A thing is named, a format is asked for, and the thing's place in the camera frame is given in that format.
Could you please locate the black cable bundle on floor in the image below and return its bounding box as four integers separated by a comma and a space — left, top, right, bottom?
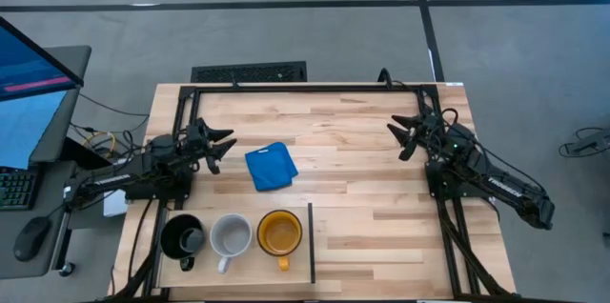
558, 126, 610, 159

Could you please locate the black keyboard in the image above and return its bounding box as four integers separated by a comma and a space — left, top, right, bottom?
0, 165, 37, 212

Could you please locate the black floor grille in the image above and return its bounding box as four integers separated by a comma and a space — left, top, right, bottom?
191, 60, 308, 84

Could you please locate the black table frame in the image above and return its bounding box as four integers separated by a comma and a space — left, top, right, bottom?
113, 82, 519, 302

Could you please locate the blue cloth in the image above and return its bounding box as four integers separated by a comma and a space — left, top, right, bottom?
244, 141, 300, 193

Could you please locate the computer monitor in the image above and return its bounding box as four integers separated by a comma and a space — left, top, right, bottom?
0, 15, 86, 103

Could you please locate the wooden shelf with black frame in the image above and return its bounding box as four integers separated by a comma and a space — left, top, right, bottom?
158, 202, 317, 290

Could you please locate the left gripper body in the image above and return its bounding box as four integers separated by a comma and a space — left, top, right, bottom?
182, 123, 214, 162

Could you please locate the yellow mug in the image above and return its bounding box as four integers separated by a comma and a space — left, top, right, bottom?
256, 210, 304, 273

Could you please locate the white box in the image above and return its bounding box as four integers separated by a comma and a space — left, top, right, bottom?
103, 188, 130, 218

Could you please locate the yellow cable coil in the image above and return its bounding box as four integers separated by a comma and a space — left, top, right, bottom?
83, 131, 118, 159

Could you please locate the black mug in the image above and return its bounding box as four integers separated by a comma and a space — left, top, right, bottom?
159, 213, 208, 273

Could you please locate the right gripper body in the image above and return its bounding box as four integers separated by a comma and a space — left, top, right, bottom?
413, 111, 445, 151

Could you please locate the grey side desk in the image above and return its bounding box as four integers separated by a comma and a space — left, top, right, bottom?
0, 45, 92, 280

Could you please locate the black cable loop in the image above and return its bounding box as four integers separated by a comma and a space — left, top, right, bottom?
377, 68, 395, 90

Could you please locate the grey patterned mug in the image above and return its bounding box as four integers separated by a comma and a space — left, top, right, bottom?
210, 213, 254, 275

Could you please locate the black computer mouse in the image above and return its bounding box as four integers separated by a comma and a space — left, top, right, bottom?
12, 215, 51, 263

